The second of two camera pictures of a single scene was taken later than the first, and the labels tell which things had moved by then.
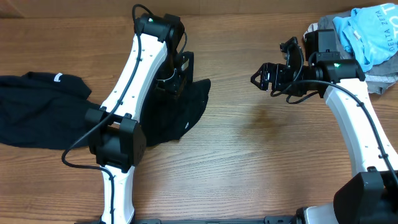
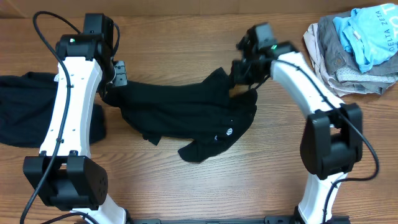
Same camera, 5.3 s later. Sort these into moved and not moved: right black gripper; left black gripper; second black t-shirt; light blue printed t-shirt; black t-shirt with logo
Moved: left black gripper; right black gripper; black t-shirt with logo
Not moved: second black t-shirt; light blue printed t-shirt
